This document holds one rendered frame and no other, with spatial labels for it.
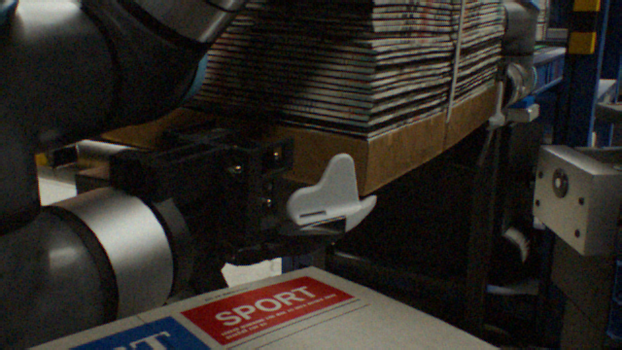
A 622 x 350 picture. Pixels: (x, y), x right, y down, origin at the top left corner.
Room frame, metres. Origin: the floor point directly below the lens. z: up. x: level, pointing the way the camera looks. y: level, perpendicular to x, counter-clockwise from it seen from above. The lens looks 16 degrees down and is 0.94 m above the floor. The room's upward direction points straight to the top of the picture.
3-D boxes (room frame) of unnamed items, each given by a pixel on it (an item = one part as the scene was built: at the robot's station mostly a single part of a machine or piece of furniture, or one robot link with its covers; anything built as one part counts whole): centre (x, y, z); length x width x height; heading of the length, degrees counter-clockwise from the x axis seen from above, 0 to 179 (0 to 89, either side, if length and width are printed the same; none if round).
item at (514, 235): (2.06, -0.49, 0.38); 0.94 x 0.69 x 0.63; 59
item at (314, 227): (0.40, 0.01, 0.79); 0.09 x 0.05 x 0.02; 122
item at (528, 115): (1.44, -0.49, 0.69); 0.10 x 0.10 x 0.03; 59
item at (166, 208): (0.37, 0.07, 0.81); 0.12 x 0.08 x 0.09; 149
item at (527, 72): (1.05, -0.34, 0.82); 0.11 x 0.08 x 0.09; 148
